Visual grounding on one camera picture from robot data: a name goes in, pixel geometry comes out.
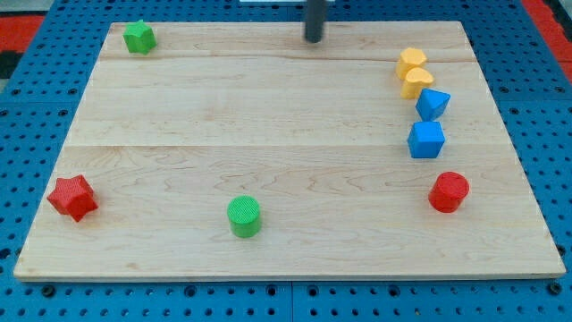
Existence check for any blue triangle block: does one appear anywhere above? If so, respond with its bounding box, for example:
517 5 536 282
416 89 450 122

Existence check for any green cylinder block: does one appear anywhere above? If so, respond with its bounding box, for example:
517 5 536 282
227 195 261 238

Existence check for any red star block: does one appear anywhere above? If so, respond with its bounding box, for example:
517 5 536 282
46 174 98 222

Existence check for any yellow hexagon block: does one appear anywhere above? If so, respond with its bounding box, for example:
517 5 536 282
395 47 427 81

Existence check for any light wooden board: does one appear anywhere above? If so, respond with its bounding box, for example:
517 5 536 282
13 21 566 282

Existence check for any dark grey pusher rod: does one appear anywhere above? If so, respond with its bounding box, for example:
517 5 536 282
304 0 327 44

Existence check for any green star block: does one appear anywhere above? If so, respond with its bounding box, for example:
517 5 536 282
122 20 157 55

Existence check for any yellow heart block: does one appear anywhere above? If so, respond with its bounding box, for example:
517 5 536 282
400 67 435 99

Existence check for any red cylinder block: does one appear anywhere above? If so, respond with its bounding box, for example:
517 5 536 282
428 172 470 213

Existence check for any blue cube block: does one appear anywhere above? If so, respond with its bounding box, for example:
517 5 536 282
408 122 446 158

